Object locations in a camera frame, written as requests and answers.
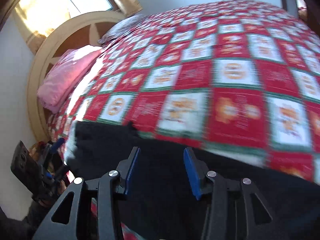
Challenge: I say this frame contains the black pants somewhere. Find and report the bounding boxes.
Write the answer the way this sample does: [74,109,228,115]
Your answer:
[64,121,319,239]

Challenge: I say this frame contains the pink pillow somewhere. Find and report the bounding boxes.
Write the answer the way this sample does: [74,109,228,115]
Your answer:
[37,45,102,114]

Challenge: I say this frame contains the red patchwork bedspread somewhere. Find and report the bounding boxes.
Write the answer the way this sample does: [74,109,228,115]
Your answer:
[48,0,319,183]

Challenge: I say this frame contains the cream wooden headboard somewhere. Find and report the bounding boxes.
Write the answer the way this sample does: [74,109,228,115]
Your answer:
[26,10,126,143]

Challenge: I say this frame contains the striped grey pillow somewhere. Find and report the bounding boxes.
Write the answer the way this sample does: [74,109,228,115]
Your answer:
[98,14,146,45]

